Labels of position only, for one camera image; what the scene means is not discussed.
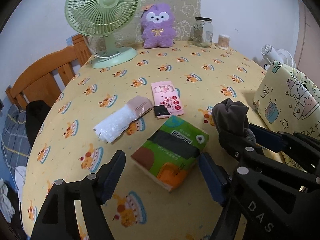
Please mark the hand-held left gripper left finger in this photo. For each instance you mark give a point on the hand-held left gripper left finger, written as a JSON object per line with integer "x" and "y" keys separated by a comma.
{"x": 112, "y": 177}

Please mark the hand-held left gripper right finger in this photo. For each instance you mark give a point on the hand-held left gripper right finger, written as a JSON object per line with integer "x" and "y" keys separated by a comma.
{"x": 212, "y": 177}

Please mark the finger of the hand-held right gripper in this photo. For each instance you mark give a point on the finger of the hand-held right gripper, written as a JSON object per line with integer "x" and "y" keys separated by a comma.
{"x": 267, "y": 140}
{"x": 252, "y": 197}

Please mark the patterned fabric storage box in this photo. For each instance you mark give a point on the patterned fabric storage box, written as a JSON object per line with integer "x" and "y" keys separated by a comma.
{"x": 280, "y": 97}

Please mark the grey socks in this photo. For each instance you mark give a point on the grey socks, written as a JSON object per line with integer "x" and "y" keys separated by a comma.
{"x": 230, "y": 115}

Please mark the green tissue pack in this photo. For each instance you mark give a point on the green tissue pack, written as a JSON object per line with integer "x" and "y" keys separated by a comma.
{"x": 172, "y": 155}

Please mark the white plastic packet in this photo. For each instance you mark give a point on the white plastic packet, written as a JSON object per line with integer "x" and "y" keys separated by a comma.
{"x": 112, "y": 127}

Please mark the small black packet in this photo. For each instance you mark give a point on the small black packet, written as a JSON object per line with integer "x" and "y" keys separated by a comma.
{"x": 161, "y": 110}

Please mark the white standing fan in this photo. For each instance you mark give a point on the white standing fan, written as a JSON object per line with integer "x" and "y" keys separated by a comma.
{"x": 275, "y": 53}

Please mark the black cloth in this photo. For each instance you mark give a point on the black cloth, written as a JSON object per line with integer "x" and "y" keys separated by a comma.
{"x": 37, "y": 125}

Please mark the pink tissue packet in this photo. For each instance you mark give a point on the pink tissue packet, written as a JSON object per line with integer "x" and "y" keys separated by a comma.
{"x": 167, "y": 97}

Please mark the white cloth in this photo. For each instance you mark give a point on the white cloth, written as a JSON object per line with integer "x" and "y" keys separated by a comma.
{"x": 18, "y": 175}

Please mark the blue plaid blanket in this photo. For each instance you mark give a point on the blue plaid blanket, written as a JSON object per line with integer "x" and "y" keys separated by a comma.
{"x": 15, "y": 135}

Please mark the beige door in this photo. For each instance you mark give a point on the beige door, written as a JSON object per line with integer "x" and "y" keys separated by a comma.
{"x": 310, "y": 42}

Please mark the cotton swab container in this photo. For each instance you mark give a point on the cotton swab container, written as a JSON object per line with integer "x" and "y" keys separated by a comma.
{"x": 224, "y": 42}

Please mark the glass jar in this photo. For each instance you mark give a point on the glass jar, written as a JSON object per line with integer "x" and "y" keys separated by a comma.
{"x": 202, "y": 32}

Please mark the purple plush toy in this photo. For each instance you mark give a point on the purple plush toy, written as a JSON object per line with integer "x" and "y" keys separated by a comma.
{"x": 157, "y": 30}

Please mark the green patterned board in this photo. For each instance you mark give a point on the green patterned board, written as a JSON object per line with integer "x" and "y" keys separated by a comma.
{"x": 185, "y": 5}

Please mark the green desk fan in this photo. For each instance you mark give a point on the green desk fan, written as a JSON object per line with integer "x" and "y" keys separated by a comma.
{"x": 105, "y": 5}

